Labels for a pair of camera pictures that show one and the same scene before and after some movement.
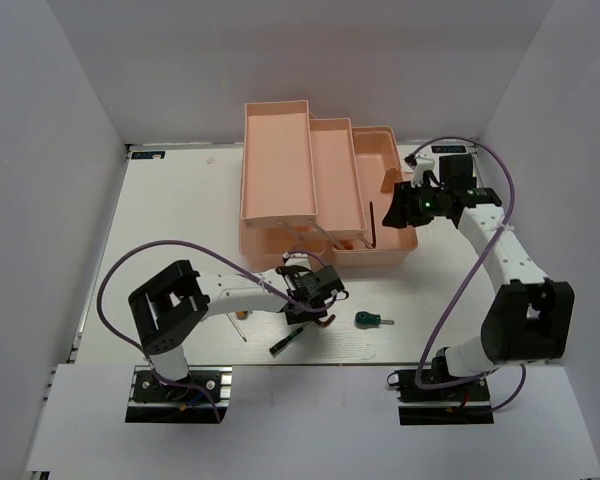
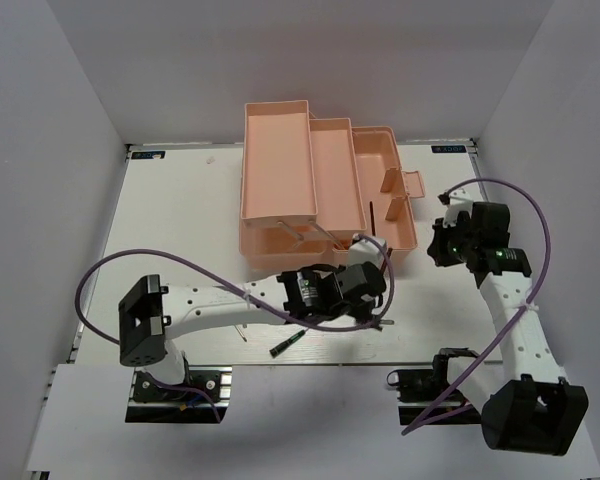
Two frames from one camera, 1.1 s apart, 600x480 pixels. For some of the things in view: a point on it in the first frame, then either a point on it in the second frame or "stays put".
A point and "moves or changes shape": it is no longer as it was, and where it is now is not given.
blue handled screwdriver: [242, 336] stays put
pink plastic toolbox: [318, 188] stays put
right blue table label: [448, 149] stays put
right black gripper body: [424, 204] -> [452, 243]
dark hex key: [374, 241] stays put
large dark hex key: [327, 322] moves or changes shape
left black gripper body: [305, 315] -> [361, 310]
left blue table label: [148, 155] stays put
